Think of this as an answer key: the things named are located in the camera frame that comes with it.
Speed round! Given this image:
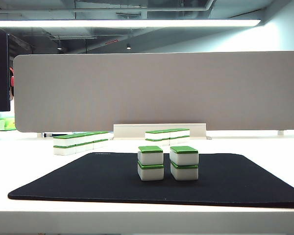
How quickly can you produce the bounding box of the grey fabric desk partition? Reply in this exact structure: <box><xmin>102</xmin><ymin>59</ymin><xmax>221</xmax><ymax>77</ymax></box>
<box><xmin>13</xmin><ymin>50</ymin><xmax>294</xmax><ymax>133</ymax></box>

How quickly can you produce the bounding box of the black UGREEN desk mat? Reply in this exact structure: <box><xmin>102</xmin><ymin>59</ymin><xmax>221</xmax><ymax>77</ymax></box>
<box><xmin>7</xmin><ymin>152</ymin><xmax>294</xmax><ymax>210</ymax></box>

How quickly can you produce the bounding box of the long white linear ceiling lamp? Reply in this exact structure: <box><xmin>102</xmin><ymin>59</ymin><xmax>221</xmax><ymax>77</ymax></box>
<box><xmin>0</xmin><ymin>19</ymin><xmax>262</xmax><ymax>28</ymax></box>

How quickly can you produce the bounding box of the light green box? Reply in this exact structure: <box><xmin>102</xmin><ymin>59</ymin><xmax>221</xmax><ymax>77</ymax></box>
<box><xmin>0</xmin><ymin>117</ymin><xmax>16</xmax><ymax>132</ymax></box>

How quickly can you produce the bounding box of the beige metal partition bracket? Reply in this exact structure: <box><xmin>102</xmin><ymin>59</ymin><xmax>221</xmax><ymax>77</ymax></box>
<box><xmin>112</xmin><ymin>123</ymin><xmax>213</xmax><ymax>141</ymax></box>

